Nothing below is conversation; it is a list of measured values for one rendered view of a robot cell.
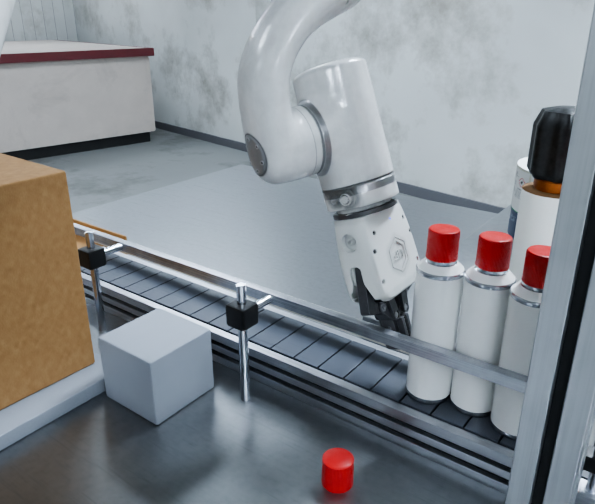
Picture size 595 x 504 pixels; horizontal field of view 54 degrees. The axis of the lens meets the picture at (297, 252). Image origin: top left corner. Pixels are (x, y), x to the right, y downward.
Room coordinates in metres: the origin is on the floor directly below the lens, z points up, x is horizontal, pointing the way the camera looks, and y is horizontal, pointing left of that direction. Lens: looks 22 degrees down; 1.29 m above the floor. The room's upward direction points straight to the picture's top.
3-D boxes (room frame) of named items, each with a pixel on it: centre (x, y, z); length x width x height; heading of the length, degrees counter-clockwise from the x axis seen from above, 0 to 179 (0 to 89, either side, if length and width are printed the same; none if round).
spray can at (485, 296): (0.55, -0.20, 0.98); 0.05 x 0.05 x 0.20
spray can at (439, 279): (0.57, -0.15, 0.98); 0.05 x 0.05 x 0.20
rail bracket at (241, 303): (0.64, 0.05, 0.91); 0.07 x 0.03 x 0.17; 143
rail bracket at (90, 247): (0.82, 0.30, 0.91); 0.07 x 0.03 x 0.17; 143
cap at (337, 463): (0.48, -0.04, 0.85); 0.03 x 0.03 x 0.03
